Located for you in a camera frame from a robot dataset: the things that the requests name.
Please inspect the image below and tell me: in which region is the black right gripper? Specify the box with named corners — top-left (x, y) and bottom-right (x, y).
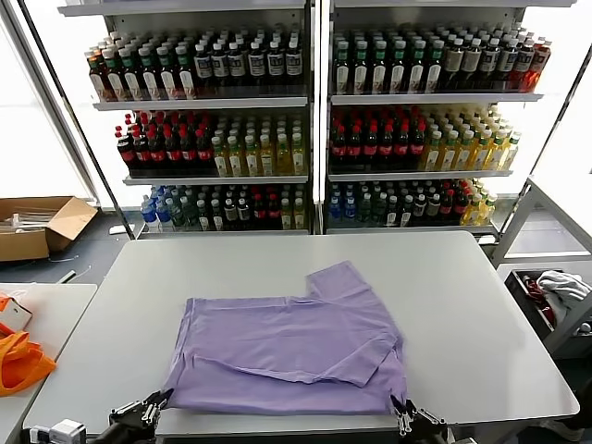
top-left (390, 395), bottom-right (450, 444)

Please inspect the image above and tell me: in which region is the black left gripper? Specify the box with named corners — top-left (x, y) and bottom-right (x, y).
top-left (92, 388), bottom-right (176, 444)

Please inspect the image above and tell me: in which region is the purple t-shirt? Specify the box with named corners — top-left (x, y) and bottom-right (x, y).
top-left (162, 260), bottom-right (411, 416)

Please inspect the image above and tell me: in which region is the orange cloth bag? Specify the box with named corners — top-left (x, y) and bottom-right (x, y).
top-left (0, 323), bottom-right (57, 398)

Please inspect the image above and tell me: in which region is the black plastic bin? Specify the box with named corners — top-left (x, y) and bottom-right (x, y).
top-left (503, 267), bottom-right (570, 343)

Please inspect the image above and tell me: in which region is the orange and white carton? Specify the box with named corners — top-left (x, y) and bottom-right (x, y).
top-left (0, 295), bottom-right (34, 332)

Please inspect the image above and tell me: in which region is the red crumpled garment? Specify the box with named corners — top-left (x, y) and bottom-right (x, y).
top-left (520, 273), bottom-right (556, 325)

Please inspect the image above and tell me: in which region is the grey metal stand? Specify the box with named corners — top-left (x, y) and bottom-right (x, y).
top-left (539, 295), bottom-right (592, 360)

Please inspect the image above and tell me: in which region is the green clear drink bottle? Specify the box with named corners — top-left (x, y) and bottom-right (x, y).
top-left (371, 191), bottom-right (388, 228)
top-left (356, 191), bottom-right (374, 228)
top-left (168, 196), bottom-right (185, 231)
top-left (182, 196), bottom-right (199, 231)

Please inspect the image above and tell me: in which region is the white grey crumpled garment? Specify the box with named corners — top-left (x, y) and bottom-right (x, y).
top-left (535, 269), bottom-right (592, 325)

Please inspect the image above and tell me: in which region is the brown cardboard box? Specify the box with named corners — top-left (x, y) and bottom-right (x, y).
top-left (0, 196), bottom-right (99, 263)

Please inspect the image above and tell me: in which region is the red cap cola bottle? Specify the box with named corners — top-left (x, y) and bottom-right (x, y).
top-left (131, 130), bottom-right (152, 172)
top-left (363, 124), bottom-right (381, 168)
top-left (378, 123), bottom-right (397, 168)
top-left (410, 123), bottom-right (427, 168)
top-left (146, 129), bottom-right (167, 172)
top-left (116, 131), bottom-right (138, 172)
top-left (452, 188), bottom-right (469, 226)
top-left (252, 193), bottom-right (268, 230)
top-left (193, 129), bottom-right (214, 171)
top-left (329, 124), bottom-right (349, 168)
top-left (394, 123), bottom-right (413, 168)
top-left (162, 129), bottom-right (182, 171)
top-left (438, 188), bottom-right (455, 226)
top-left (178, 129), bottom-right (198, 171)
top-left (346, 124), bottom-right (364, 168)
top-left (265, 193), bottom-right (282, 230)

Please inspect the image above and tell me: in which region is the white plastic tube bundle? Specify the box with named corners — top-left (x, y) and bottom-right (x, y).
top-left (0, 203), bottom-right (61, 232)

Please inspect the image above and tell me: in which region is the black slanted metal pole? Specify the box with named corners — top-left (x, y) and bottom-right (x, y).
top-left (17, 0), bottom-right (136, 241)

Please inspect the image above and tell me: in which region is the grey metal shelf unit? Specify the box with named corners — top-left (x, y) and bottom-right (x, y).
top-left (323, 0), bottom-right (548, 237)
top-left (55, 0), bottom-right (316, 241)

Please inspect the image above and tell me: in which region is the green label dark tea bottle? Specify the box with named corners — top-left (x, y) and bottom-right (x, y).
top-left (137, 44), bottom-right (161, 101)
top-left (333, 40), bottom-right (352, 95)
top-left (369, 40), bottom-right (389, 95)
top-left (155, 44), bottom-right (179, 101)
top-left (406, 39), bottom-right (427, 95)
top-left (351, 40), bottom-right (371, 95)
top-left (425, 39), bottom-right (445, 93)
top-left (117, 45), bottom-right (142, 102)
top-left (174, 43), bottom-right (198, 100)
top-left (388, 40), bottom-right (409, 95)
top-left (100, 47), bottom-right (124, 102)

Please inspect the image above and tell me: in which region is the black label dark drink bottle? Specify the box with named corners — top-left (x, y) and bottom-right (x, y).
top-left (265, 39), bottom-right (286, 87)
top-left (498, 38), bottom-right (519, 90)
top-left (480, 37), bottom-right (501, 90)
top-left (192, 42), bottom-right (214, 89)
top-left (228, 40), bottom-right (249, 88)
top-left (247, 40), bottom-right (267, 87)
top-left (211, 41), bottom-right (231, 88)
top-left (513, 39), bottom-right (536, 91)
top-left (283, 39), bottom-right (304, 87)

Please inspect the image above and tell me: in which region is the beige label dark drink bottle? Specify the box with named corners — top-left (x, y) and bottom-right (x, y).
top-left (462, 37), bottom-right (483, 90)
top-left (443, 37), bottom-right (466, 90)

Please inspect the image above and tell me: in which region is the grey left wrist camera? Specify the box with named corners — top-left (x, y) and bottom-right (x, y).
top-left (27, 418), bottom-right (88, 444)

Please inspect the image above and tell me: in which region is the grey metal frame table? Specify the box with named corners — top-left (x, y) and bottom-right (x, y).
top-left (490, 176), bottom-right (592, 267)

